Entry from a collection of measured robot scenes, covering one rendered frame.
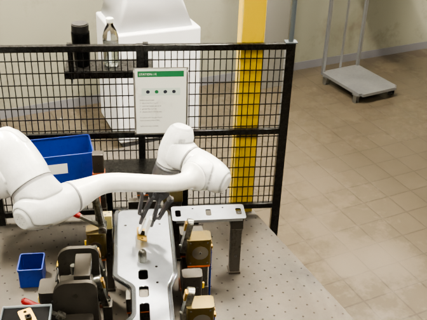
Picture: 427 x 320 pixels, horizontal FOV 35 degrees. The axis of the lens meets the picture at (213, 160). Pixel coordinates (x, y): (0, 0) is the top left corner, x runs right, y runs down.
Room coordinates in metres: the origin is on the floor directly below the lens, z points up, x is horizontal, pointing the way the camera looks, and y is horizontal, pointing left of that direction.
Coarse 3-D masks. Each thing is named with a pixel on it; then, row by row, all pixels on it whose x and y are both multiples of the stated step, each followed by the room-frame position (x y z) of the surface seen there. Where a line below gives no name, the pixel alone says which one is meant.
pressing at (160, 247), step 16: (160, 208) 2.21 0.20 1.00; (128, 224) 2.09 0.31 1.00; (144, 224) 2.10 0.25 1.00; (128, 240) 1.99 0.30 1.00; (160, 240) 2.00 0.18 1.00; (112, 256) 1.90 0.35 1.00; (128, 256) 1.90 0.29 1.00; (160, 256) 1.91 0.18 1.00; (112, 272) 1.80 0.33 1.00; (128, 272) 1.81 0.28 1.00; (160, 272) 1.82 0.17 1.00; (176, 272) 1.82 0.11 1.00; (128, 288) 1.74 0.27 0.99; (160, 288) 1.73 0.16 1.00; (160, 304) 1.66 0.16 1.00
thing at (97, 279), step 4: (96, 276) 1.66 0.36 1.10; (100, 276) 1.67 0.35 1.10; (96, 280) 1.65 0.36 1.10; (100, 280) 1.65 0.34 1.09; (100, 284) 1.64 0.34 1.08; (104, 284) 1.65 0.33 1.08; (100, 288) 1.64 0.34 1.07; (104, 288) 1.67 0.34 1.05; (100, 292) 1.64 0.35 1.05; (104, 292) 1.65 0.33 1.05; (100, 296) 1.64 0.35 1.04; (104, 296) 1.65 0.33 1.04; (108, 296) 1.68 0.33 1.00; (100, 300) 1.64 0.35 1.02; (104, 300) 1.65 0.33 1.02; (108, 300) 1.66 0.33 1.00; (104, 304) 1.65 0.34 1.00; (108, 304) 1.65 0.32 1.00
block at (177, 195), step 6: (174, 192) 2.25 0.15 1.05; (180, 192) 2.26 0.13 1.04; (174, 198) 2.25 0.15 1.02; (180, 198) 2.26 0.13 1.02; (174, 204) 2.26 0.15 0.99; (180, 204) 2.26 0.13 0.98; (180, 216) 2.26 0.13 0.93; (174, 222) 2.26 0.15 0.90; (174, 228) 2.26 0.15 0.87; (174, 234) 2.26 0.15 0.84; (174, 240) 2.26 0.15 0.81; (180, 258) 2.26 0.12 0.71
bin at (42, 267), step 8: (24, 256) 2.15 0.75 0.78; (32, 256) 2.16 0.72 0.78; (40, 256) 2.16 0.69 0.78; (24, 264) 2.15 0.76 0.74; (32, 264) 2.16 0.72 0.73; (40, 264) 2.16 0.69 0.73; (24, 272) 2.05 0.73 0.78; (32, 272) 2.06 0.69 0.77; (40, 272) 2.06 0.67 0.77; (24, 280) 2.05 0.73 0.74; (32, 280) 2.06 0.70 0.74
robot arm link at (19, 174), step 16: (0, 128) 1.71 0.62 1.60; (0, 144) 1.66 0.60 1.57; (16, 144) 1.67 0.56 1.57; (32, 144) 1.71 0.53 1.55; (0, 160) 1.63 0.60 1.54; (16, 160) 1.63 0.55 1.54; (32, 160) 1.65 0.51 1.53; (0, 176) 1.61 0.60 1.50; (16, 176) 1.60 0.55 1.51; (32, 176) 1.61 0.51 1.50; (0, 192) 1.62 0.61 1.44
